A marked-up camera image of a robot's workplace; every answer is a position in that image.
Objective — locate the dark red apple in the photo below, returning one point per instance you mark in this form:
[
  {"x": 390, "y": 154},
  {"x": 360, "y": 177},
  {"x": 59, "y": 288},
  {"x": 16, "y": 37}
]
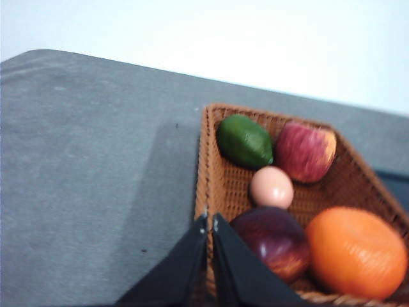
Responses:
[{"x": 279, "y": 237}]

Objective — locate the brown wicker basket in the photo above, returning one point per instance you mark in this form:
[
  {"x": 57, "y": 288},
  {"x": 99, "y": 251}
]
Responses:
[{"x": 225, "y": 190}]

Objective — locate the green lime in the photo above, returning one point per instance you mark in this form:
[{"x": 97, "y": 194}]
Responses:
[{"x": 244, "y": 142}]

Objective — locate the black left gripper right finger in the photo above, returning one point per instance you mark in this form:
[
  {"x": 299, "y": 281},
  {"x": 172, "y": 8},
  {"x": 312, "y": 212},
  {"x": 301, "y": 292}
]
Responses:
[{"x": 242, "y": 277}]

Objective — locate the beige egg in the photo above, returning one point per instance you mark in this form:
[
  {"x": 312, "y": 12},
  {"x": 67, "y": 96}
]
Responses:
[{"x": 271, "y": 187}]

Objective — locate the orange fruit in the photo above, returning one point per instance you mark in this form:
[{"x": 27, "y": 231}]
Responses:
[{"x": 356, "y": 253}]

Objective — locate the dark blue tray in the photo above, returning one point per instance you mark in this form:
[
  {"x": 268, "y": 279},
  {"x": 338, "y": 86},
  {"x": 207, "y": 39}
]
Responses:
[{"x": 397, "y": 185}]

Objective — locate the red yellow apple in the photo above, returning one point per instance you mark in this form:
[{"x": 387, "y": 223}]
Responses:
[{"x": 305, "y": 152}]

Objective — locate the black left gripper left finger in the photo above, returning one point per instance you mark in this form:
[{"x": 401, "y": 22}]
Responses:
[{"x": 180, "y": 280}]

